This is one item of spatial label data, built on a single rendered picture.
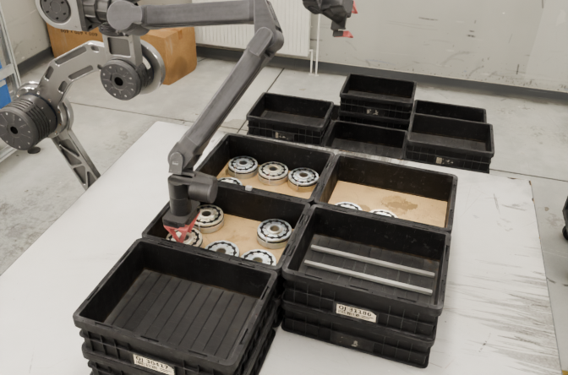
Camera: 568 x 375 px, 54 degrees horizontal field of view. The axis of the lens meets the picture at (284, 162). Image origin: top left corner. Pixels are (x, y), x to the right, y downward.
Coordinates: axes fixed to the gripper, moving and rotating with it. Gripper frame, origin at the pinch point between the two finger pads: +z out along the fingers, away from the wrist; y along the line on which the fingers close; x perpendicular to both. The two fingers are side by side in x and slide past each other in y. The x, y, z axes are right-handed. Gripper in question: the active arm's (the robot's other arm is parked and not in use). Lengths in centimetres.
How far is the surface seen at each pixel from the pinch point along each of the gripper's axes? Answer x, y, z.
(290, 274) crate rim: -33.8, -8.3, -3.9
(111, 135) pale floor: 147, 169, 91
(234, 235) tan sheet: -10.4, 11.4, 6.0
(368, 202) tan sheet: -45, 41, 6
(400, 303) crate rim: -61, -8, -4
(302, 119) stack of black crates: 8, 148, 41
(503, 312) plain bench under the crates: -90, 19, 18
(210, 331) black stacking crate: -18.7, -23.6, 5.9
